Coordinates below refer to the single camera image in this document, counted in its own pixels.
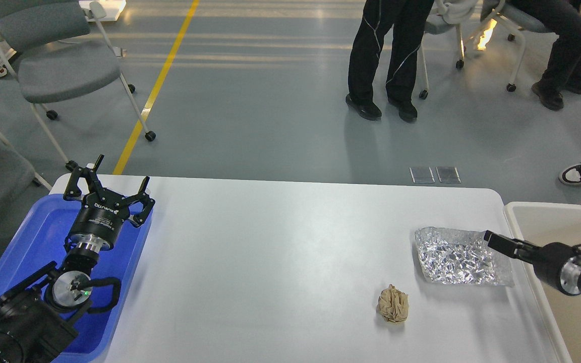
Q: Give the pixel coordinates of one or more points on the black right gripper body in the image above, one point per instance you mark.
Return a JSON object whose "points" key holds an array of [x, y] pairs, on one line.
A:
{"points": [[560, 268]]}

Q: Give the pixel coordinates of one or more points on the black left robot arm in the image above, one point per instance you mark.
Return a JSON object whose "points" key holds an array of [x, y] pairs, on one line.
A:
{"points": [[67, 272]]}

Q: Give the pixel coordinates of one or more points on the crumpled brown paper ball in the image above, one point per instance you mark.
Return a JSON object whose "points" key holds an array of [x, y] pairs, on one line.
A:
{"points": [[393, 305]]}

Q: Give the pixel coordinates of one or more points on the seated person in dark trousers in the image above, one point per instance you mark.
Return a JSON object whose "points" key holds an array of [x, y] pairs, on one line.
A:
{"points": [[563, 70]]}

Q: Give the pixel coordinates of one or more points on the left metal floor plate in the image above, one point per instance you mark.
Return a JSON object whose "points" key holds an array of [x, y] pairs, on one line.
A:
{"points": [[422, 175]]}

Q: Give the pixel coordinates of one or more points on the grey chair with white frame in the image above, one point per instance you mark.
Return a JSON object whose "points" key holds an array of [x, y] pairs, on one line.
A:
{"points": [[55, 75]]}

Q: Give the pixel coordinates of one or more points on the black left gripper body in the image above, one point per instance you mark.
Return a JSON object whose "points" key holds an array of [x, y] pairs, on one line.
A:
{"points": [[99, 222]]}

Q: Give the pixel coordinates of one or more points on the white equipment base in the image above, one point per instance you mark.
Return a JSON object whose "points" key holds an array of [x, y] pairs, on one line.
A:
{"points": [[105, 11]]}

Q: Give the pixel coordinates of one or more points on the blue plastic tray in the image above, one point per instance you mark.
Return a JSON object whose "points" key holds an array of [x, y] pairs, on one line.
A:
{"points": [[40, 240]]}

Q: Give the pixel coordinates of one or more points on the metal floor plate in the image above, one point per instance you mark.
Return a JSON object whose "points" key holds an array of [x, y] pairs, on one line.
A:
{"points": [[448, 175], [422, 175]]}

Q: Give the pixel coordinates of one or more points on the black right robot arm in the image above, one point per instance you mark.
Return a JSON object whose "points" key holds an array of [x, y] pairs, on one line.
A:
{"points": [[556, 264]]}

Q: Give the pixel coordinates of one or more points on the silver foil bag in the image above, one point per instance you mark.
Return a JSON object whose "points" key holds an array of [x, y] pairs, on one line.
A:
{"points": [[460, 257]]}

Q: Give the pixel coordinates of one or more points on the right metal floor plate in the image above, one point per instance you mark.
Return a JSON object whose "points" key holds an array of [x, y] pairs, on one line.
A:
{"points": [[448, 175]]}

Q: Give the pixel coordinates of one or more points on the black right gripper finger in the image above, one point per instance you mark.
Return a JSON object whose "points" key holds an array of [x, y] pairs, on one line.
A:
{"points": [[512, 248]]}

